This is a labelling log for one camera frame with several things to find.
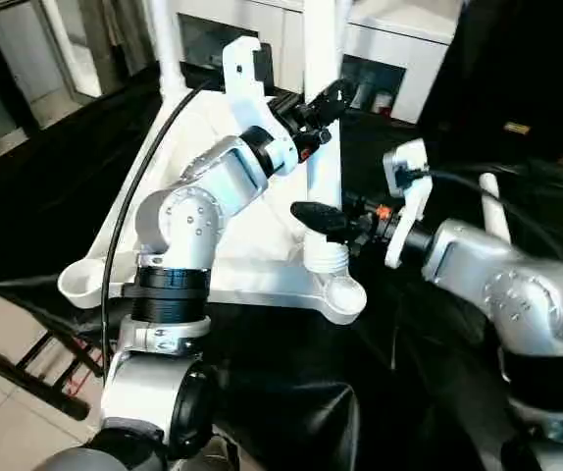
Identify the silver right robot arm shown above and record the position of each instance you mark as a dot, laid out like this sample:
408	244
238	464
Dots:
517	285

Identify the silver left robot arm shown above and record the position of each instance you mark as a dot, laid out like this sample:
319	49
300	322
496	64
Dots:
188	216

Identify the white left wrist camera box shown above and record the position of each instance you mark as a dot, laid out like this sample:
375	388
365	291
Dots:
244	78

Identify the black low cabinet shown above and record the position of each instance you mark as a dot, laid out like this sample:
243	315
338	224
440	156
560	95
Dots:
527	69

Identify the white plastic table top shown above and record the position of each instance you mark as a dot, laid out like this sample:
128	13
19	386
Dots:
262	275

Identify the white plastic table leg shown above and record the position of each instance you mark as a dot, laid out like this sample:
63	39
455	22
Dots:
323	49
167	49
493	211

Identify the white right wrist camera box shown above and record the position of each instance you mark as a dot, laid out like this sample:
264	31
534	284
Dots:
409	196

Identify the black metal stand legs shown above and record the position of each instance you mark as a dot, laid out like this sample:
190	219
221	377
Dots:
26	378

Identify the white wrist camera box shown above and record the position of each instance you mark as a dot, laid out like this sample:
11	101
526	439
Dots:
409	196
244	78

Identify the black work mat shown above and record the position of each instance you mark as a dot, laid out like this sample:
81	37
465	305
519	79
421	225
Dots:
360	412

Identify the small white cup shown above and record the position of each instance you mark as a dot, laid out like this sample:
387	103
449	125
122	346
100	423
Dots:
383	101

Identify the white display cabinet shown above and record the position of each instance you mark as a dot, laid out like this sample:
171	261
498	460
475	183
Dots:
409	44

